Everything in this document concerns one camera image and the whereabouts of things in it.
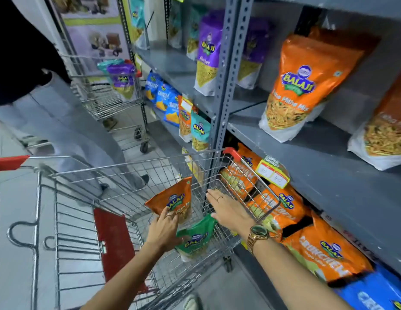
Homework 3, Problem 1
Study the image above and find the person's white shoe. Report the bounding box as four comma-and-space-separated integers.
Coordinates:
182, 293, 204, 310

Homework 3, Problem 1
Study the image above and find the gold wristwatch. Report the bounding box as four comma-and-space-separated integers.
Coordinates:
247, 224, 271, 255

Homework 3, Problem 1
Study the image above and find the person's left hand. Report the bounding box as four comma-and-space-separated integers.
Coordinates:
145, 206, 185, 254

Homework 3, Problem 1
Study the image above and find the metal wire shopping cart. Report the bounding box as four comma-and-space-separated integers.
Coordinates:
0, 146, 282, 310

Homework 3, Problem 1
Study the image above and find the small wire shopping cart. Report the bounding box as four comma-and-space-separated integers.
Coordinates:
60, 54, 153, 155

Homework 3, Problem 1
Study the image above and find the small orange snack pouch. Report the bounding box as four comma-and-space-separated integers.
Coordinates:
178, 96, 198, 143

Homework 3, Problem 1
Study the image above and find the yellow green price tag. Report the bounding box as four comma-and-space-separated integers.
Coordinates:
254, 155, 291, 190

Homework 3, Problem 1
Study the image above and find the person's left forearm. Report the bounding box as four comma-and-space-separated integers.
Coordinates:
80, 240, 175, 310

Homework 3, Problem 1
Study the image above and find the green Balaji packet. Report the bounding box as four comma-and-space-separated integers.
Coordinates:
175, 213, 217, 263

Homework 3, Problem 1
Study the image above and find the teal Balaji packet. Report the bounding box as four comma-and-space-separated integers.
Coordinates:
191, 112, 211, 152

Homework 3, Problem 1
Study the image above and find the grey metal shelf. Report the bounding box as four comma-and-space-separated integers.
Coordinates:
131, 0, 401, 310

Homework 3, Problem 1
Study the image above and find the large blue chip bag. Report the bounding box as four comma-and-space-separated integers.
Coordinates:
333, 264, 401, 310

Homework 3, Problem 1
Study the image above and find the person's right hand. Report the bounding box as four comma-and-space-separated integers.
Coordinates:
205, 189, 257, 239

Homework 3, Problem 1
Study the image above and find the wall poster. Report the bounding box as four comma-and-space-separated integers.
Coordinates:
48, 0, 132, 76

